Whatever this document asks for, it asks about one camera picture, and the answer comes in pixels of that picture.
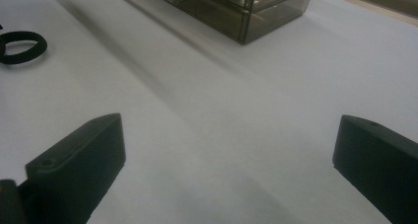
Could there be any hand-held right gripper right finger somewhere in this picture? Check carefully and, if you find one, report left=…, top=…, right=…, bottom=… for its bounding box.
left=332, top=114, right=418, bottom=224

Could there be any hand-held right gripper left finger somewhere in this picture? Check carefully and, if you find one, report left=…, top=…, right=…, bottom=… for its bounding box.
left=19, top=112, right=126, bottom=224

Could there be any black hair tie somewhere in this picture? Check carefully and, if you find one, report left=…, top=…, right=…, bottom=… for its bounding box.
left=0, top=31, right=48, bottom=66

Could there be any smoky transparent drawer organizer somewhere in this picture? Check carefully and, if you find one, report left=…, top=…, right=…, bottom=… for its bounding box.
left=141, top=0, right=315, bottom=45

